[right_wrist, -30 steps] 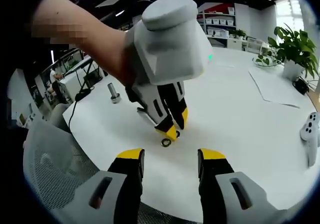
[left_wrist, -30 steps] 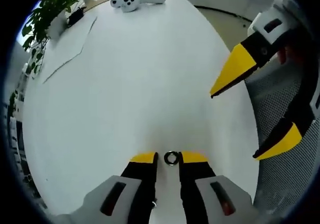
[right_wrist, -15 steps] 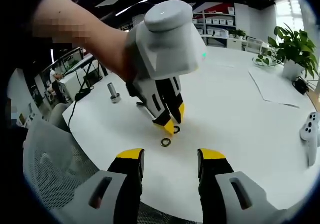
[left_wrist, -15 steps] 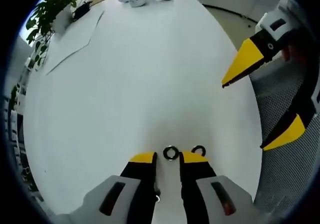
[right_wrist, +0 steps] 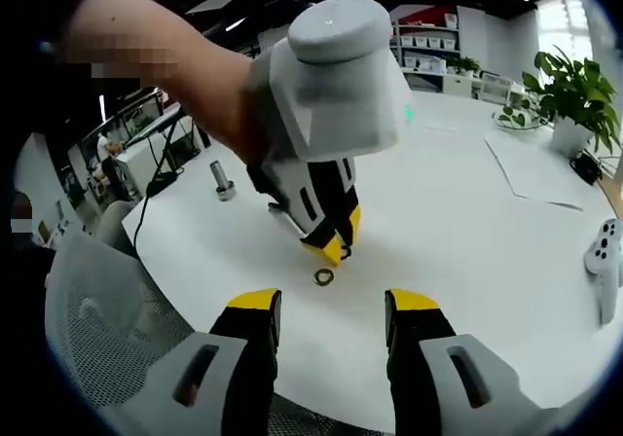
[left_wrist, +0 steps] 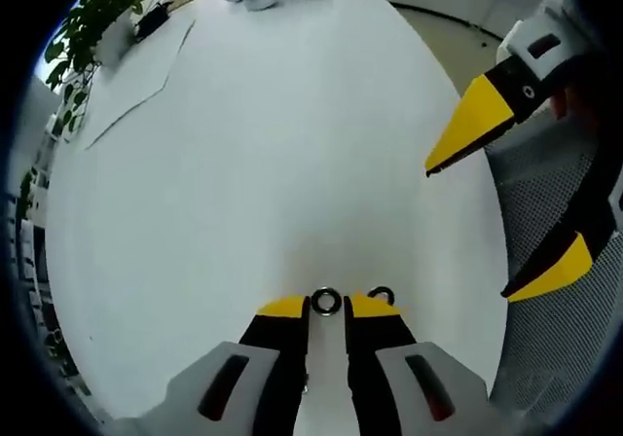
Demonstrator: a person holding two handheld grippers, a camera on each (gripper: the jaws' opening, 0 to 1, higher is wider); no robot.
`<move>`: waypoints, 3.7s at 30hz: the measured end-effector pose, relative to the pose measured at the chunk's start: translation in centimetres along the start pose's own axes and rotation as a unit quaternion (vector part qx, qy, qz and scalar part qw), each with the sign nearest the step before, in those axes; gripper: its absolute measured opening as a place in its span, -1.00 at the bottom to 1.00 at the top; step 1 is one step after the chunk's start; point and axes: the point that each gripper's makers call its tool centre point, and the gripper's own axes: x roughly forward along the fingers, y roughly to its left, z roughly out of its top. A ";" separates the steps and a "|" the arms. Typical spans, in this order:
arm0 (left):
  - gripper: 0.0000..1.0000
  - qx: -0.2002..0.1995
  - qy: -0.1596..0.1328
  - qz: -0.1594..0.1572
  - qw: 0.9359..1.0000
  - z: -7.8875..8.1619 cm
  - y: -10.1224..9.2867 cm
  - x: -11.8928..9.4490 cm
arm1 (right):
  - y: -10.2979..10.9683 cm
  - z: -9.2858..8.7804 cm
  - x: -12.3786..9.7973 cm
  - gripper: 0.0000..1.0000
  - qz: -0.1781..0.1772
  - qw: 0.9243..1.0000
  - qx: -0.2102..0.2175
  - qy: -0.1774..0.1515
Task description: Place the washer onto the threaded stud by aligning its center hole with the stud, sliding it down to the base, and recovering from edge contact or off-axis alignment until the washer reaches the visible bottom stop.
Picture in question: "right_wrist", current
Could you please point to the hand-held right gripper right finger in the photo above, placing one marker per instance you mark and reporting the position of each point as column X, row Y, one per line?
column 428, row 363

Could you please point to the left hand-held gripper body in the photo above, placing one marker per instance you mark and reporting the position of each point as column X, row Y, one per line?
column 336, row 90

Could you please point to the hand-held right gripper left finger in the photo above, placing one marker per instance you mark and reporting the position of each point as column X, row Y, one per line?
column 229, row 358

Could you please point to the thick steel stud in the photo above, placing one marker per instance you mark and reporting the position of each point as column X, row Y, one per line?
column 219, row 173

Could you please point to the shelf with white boxes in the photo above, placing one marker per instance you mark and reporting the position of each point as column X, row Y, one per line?
column 428, row 42

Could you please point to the black power adapter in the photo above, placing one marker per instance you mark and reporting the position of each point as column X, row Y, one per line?
column 158, row 185

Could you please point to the black laptop stand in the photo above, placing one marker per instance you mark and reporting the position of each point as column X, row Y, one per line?
column 170, row 139

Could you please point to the glass bowl with small plant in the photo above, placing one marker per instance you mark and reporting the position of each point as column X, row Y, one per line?
column 516, row 120

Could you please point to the white paper sheet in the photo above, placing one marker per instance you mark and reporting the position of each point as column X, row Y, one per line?
column 530, row 168

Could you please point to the white game controller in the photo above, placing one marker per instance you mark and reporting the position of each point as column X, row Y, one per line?
column 603, row 261

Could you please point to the white plant pot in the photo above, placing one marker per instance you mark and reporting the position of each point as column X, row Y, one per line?
column 572, row 136

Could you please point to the green potted plant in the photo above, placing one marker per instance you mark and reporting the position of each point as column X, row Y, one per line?
column 569, row 85

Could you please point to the black box device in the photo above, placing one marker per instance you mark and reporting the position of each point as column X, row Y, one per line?
column 586, row 168

